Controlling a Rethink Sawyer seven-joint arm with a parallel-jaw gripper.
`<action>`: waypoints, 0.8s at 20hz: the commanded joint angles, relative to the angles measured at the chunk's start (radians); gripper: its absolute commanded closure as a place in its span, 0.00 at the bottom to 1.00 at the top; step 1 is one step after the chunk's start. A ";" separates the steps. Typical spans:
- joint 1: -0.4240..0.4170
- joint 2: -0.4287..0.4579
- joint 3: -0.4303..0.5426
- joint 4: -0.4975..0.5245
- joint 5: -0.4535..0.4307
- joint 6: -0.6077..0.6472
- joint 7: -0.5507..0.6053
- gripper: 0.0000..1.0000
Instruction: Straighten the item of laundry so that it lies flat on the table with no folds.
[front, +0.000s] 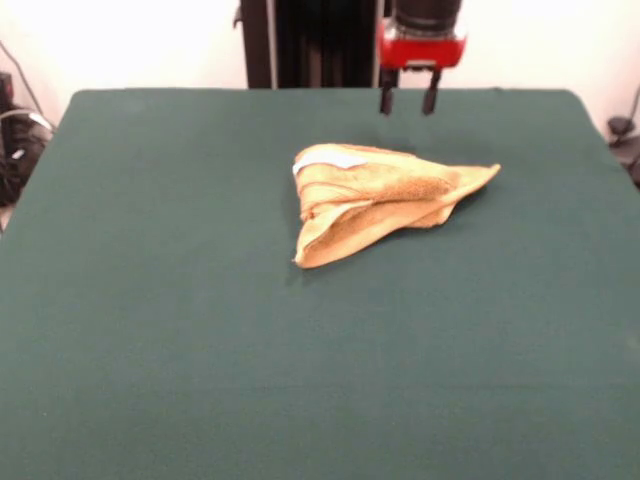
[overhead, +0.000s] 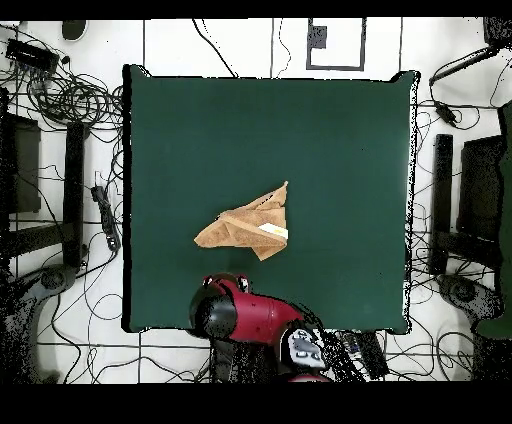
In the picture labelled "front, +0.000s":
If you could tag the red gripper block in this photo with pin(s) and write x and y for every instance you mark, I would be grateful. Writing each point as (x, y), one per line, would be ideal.
(425, 50)

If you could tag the tan terry towel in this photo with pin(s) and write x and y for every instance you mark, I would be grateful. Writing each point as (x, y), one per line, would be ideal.
(380, 195)

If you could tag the black stand base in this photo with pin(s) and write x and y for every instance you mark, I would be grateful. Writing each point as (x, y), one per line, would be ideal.
(625, 140)

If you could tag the dark green table cloth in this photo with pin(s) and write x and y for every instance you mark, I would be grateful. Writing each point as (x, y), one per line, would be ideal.
(200, 350)

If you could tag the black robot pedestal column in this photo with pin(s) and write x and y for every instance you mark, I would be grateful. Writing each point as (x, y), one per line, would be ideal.
(310, 45)

